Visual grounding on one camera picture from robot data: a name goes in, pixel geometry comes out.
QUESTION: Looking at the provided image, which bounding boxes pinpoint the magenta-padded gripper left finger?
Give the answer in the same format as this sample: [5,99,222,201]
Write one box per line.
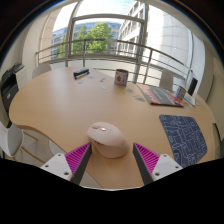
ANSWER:
[40,142,93,186]

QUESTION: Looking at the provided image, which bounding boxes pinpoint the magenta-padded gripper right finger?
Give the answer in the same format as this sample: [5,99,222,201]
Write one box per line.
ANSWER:
[132,142,184,186]

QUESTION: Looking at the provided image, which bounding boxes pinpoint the pale pink computer mouse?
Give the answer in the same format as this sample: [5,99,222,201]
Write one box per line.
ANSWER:
[86,121,130,160]

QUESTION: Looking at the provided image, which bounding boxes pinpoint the blue patterned mouse pad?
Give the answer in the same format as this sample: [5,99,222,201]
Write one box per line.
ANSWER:
[158,114,208,169]

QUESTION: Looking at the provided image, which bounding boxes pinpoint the white plastic chair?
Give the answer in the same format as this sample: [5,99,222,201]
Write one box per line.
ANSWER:
[0,121,25,158]
[158,69,175,92]
[31,63,53,80]

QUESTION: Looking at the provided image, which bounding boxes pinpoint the red and dark magazine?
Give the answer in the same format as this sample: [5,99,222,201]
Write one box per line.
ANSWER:
[137,83,185,108]

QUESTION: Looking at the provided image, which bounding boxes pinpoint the small green card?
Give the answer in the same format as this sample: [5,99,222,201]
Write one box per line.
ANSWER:
[133,95,146,103]

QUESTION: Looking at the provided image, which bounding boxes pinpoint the black upright speaker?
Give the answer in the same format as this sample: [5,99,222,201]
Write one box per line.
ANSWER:
[187,77,199,97]

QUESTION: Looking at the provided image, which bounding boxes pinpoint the black and white printer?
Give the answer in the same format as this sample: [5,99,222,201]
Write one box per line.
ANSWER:
[0,62,28,114]

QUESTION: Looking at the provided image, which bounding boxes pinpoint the metal balcony railing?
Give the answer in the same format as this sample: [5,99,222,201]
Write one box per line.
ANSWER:
[34,38,194,88]

